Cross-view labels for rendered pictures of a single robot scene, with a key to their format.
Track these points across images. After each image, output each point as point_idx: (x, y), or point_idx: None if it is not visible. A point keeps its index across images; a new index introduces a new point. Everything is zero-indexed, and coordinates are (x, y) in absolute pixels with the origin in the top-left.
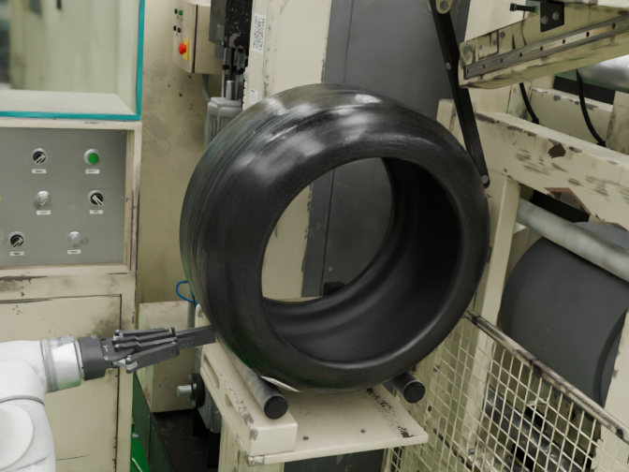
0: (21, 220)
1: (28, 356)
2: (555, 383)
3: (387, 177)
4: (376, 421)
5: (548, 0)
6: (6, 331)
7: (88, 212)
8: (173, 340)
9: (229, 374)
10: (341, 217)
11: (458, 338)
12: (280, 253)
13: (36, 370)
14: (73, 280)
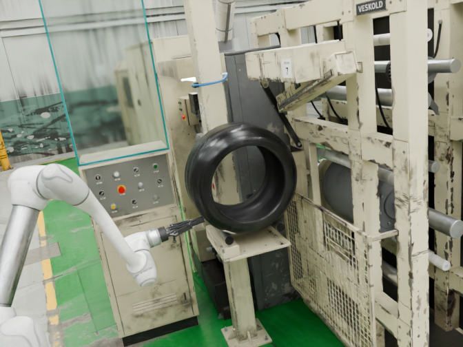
0: (134, 194)
1: (141, 236)
2: (326, 213)
3: None
4: (271, 241)
5: None
6: None
7: (158, 186)
8: (189, 223)
9: (215, 233)
10: (253, 169)
11: None
12: (227, 187)
13: (145, 240)
14: (157, 213)
